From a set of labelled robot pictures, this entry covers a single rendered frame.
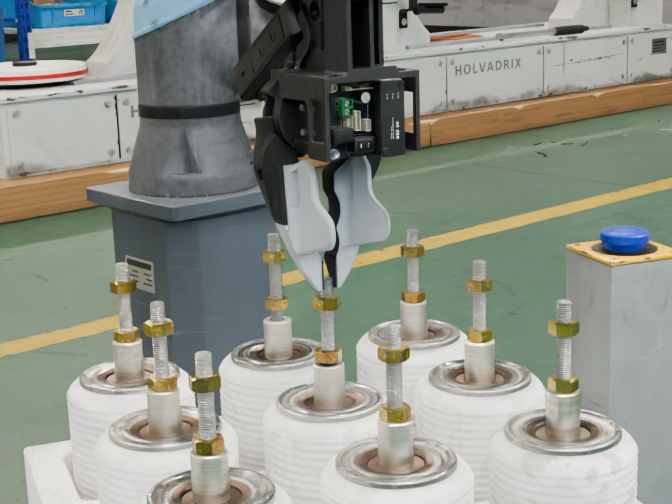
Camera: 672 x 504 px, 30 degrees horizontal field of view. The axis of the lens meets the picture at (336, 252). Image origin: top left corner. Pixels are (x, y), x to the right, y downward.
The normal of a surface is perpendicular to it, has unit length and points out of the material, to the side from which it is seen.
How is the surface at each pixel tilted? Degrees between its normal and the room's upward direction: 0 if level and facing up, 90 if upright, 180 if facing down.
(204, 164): 72
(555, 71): 90
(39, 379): 0
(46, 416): 0
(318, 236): 91
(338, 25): 90
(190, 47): 90
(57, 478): 0
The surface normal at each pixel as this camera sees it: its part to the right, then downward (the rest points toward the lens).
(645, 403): 0.36, 0.21
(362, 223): -0.82, 0.14
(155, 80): -0.50, 0.22
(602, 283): -0.94, 0.11
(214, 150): 0.42, -0.11
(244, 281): 0.66, 0.15
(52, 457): -0.04, -0.97
